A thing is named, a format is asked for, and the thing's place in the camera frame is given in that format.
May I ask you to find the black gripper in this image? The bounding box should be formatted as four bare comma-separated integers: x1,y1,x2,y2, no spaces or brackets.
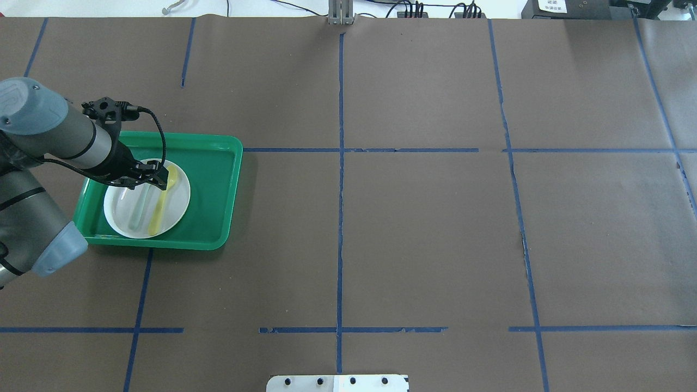
87,141,169,191

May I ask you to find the yellow plastic spoon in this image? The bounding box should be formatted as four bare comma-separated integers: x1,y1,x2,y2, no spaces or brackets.
147,163,179,236

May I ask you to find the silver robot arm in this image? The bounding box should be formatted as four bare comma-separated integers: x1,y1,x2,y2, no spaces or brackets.
1,77,170,287

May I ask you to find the white round plate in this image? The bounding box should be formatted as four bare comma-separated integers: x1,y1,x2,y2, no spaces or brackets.
102,160,191,239

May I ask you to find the pale green plastic fork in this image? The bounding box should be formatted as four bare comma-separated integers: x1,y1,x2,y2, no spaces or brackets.
129,185,152,231

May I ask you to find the green plastic tray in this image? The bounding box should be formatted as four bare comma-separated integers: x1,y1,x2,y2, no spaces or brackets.
73,132,242,250

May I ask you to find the black computer box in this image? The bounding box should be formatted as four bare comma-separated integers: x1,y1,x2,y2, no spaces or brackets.
521,1,633,20

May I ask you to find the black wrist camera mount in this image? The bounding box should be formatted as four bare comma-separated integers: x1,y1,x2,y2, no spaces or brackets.
81,97,140,139

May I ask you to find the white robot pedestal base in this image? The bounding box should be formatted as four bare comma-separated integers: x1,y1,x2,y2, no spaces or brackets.
266,374,410,391

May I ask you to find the aluminium frame post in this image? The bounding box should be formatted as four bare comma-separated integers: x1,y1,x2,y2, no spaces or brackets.
328,0,356,26

